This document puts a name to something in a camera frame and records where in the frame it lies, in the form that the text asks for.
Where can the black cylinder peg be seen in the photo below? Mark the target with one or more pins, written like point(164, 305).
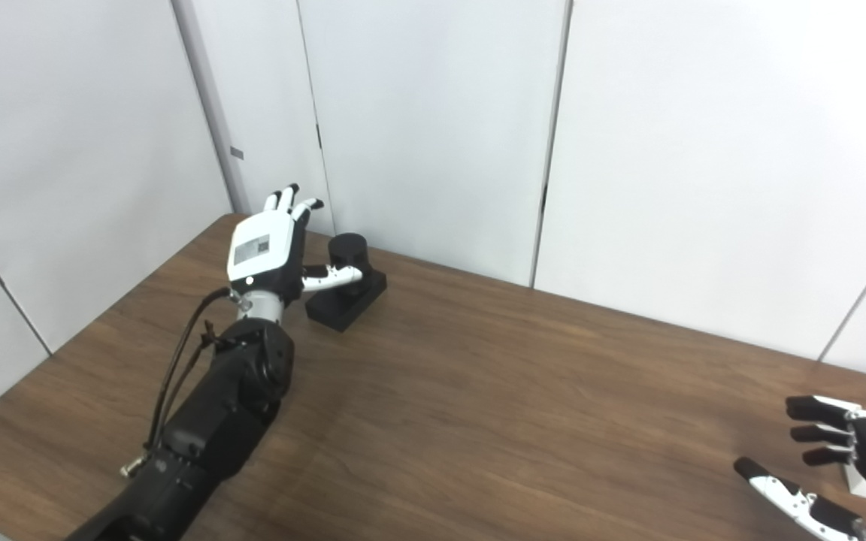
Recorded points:
point(346, 297)

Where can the white square piece with hole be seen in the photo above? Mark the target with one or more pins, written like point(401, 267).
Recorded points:
point(858, 477)

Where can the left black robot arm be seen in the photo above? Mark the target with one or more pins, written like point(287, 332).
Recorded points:
point(215, 421)

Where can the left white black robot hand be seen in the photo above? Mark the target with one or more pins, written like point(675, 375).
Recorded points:
point(264, 252)

